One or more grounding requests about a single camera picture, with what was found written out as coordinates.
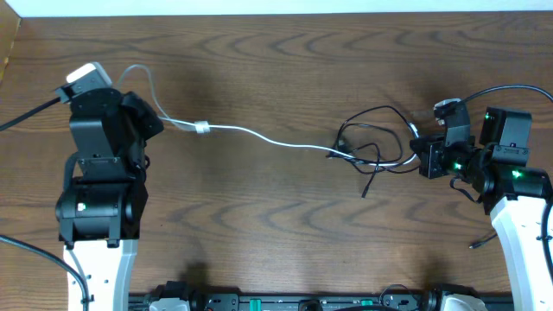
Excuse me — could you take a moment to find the left camera black cable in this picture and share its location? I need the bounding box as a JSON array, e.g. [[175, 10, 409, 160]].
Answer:
[[0, 97, 94, 311]]

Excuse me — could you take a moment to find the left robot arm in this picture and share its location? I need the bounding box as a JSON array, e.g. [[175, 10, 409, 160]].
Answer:
[[55, 88, 163, 310]]

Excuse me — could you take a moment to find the white USB cable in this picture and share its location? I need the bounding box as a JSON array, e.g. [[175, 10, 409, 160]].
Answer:
[[114, 63, 420, 168]]

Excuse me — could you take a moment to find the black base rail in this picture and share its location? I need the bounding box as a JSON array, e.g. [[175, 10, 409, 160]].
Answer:
[[128, 281, 514, 311]]

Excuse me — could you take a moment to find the right camera black cable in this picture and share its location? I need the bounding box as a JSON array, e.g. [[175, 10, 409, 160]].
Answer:
[[460, 84, 553, 286]]

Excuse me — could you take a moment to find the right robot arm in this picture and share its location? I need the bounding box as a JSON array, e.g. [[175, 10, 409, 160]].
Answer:
[[410, 98, 552, 310]]

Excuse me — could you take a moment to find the camera black cable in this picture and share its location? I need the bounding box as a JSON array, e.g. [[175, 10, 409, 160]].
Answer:
[[0, 97, 94, 311], [460, 84, 553, 286]]

